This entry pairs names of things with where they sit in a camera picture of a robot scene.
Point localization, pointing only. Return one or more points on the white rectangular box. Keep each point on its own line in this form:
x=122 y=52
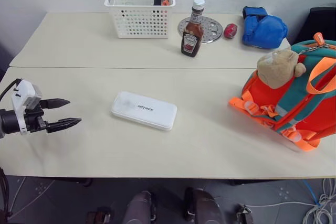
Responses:
x=143 y=115

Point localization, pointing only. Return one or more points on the grey rounded robot leg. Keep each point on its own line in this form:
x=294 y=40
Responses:
x=139 y=208

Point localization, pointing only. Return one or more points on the dark robot foot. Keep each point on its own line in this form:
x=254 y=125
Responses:
x=244 y=214
x=99 y=216

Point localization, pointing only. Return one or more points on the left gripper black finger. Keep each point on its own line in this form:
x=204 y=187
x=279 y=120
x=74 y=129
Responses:
x=56 y=102
x=64 y=124

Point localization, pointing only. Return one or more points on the blue boxing glove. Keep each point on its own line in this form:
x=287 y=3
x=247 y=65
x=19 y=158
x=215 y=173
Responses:
x=265 y=31

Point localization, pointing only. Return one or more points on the white perforated plastic basket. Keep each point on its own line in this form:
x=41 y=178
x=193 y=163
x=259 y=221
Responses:
x=136 y=7

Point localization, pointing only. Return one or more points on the dark rounded robot leg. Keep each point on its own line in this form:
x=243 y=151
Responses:
x=202 y=208

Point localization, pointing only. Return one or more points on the round perforated metal plate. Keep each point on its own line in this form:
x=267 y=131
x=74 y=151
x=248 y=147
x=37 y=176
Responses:
x=211 y=33

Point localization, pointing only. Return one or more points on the ketchup bottle with white cap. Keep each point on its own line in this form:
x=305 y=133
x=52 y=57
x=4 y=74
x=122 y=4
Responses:
x=191 y=43

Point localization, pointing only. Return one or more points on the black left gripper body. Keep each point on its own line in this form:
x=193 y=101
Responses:
x=33 y=121

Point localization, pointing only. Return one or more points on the orange zipper pull tab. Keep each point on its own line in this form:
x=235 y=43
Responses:
x=319 y=39

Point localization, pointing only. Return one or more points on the small red fruit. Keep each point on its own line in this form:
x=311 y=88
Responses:
x=230 y=31

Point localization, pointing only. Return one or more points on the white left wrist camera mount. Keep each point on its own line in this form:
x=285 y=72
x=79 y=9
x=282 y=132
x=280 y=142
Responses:
x=24 y=89

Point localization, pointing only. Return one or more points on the black chair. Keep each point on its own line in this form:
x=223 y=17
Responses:
x=320 y=24

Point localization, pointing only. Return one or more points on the orange and teal backpack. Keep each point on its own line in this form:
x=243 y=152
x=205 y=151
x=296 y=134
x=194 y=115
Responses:
x=302 y=100

